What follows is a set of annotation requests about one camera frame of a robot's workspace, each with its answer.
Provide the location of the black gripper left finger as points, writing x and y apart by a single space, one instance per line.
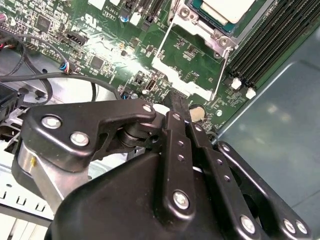
75 120

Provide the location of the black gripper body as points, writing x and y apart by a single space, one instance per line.
112 200

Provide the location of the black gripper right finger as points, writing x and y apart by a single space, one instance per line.
215 180

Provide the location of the metal socket cover frame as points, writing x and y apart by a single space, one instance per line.
162 70

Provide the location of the silver CPU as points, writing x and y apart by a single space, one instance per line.
225 8

